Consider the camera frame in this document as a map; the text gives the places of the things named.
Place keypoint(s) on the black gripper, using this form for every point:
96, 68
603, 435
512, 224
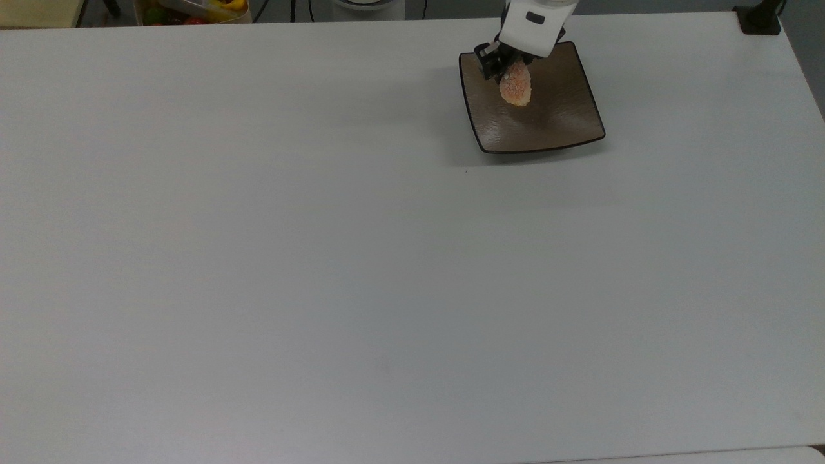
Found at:
523, 60

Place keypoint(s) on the orange sugared bread roll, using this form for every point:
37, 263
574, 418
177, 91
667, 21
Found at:
515, 90

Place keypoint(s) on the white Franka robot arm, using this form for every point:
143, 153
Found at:
538, 32

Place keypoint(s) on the brown square ceramic plate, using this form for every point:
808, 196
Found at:
561, 109

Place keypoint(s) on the beige box of toy food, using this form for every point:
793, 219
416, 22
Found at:
242, 18

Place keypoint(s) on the yellow toy pepper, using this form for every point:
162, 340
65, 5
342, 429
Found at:
232, 5

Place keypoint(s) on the red toy fruit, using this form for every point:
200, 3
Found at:
194, 20

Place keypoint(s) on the green toy vegetable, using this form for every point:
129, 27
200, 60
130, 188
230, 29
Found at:
155, 15

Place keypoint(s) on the black furniture leg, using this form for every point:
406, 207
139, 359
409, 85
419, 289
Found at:
111, 6

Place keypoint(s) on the pale yellow side table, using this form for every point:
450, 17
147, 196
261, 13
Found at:
38, 13

